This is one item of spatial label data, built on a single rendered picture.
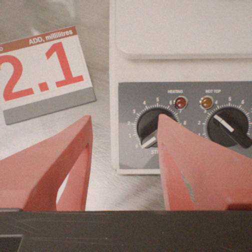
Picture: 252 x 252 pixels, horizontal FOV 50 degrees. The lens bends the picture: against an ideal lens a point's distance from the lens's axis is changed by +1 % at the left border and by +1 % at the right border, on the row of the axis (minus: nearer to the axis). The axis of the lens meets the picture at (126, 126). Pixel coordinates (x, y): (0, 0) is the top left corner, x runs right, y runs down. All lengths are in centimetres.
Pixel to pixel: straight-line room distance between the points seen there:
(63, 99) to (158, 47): 12
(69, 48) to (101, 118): 7
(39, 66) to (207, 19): 15
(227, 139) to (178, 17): 10
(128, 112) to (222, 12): 10
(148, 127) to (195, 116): 4
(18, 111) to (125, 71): 12
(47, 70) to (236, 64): 16
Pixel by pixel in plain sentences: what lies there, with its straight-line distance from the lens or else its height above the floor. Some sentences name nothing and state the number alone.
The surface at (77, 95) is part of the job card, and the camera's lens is 27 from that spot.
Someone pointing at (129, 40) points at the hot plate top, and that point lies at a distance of 20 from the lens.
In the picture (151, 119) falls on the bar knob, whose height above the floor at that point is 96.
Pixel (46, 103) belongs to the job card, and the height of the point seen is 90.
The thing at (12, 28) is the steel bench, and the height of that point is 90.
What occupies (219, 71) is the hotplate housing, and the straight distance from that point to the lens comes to 22.
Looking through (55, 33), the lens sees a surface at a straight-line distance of 26.
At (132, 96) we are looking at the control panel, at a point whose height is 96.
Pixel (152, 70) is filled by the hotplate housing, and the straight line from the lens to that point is 21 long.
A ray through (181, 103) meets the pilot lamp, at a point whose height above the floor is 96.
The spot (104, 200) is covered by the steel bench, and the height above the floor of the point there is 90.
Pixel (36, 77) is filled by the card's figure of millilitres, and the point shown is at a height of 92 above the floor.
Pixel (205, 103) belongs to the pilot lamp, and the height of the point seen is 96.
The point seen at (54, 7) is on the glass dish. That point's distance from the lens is 33.
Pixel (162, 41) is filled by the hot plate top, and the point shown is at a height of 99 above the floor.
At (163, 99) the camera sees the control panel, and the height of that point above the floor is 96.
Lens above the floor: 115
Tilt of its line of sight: 76 degrees down
